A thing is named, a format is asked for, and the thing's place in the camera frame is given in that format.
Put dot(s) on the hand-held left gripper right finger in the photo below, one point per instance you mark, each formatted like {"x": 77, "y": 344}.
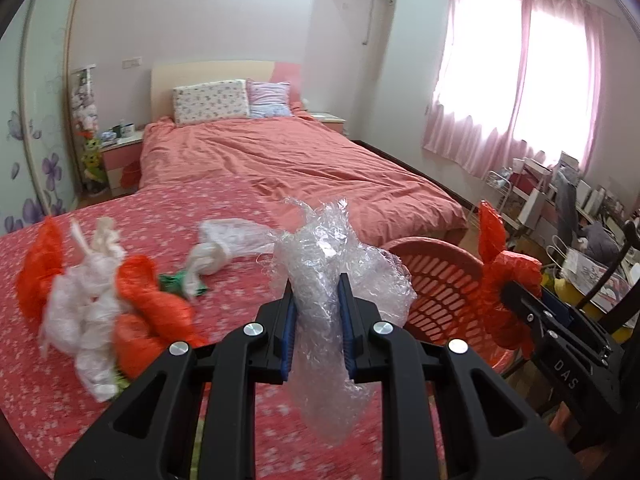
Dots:
{"x": 347, "y": 332}

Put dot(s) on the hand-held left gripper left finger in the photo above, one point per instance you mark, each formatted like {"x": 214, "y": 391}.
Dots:
{"x": 286, "y": 332}

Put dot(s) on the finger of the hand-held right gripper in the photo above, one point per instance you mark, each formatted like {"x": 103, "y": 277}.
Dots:
{"x": 527, "y": 305}

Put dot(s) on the orange plastic bag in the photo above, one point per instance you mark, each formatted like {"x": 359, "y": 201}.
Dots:
{"x": 155, "y": 305}
{"x": 42, "y": 265}
{"x": 510, "y": 270}

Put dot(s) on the clear bubble wrap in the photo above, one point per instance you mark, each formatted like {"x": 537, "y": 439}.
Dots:
{"x": 320, "y": 260}

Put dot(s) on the orange plastic laundry basket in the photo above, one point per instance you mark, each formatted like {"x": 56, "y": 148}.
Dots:
{"x": 440, "y": 290}

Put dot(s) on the white knotted plastic bag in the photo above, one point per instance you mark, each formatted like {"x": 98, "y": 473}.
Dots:
{"x": 225, "y": 245}

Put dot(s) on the green wrapper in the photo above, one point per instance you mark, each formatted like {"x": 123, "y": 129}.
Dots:
{"x": 172, "y": 282}

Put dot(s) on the yellow round tub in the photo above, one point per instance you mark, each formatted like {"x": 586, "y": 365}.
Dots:
{"x": 561, "y": 289}

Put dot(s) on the grey garment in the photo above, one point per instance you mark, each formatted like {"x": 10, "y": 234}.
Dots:
{"x": 567, "y": 200}

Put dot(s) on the dark wooden chair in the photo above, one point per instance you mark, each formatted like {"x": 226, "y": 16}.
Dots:
{"x": 627, "y": 240}

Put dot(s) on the bed with salmon duvet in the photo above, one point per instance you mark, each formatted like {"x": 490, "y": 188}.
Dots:
{"x": 300, "y": 160}

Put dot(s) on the pink and white nightstand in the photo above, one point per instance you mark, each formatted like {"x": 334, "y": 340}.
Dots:
{"x": 122, "y": 160}
{"x": 327, "y": 121}

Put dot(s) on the pink curtain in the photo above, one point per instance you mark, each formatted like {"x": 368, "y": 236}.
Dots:
{"x": 475, "y": 85}

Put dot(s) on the pink striped pillow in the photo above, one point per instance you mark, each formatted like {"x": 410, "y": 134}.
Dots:
{"x": 270, "y": 97}

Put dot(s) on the white floral pillow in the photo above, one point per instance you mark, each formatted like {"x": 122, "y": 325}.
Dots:
{"x": 210, "y": 102}

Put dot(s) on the beige and pink headboard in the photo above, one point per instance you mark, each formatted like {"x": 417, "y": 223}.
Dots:
{"x": 210, "y": 71}

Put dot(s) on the hanging column of plush toys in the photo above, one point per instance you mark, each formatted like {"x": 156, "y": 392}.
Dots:
{"x": 89, "y": 125}

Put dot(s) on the wardrobe with flower print doors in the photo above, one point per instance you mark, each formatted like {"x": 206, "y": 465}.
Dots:
{"x": 40, "y": 110}

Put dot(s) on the white wall switch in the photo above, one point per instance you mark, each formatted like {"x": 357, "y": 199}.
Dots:
{"x": 131, "y": 62}

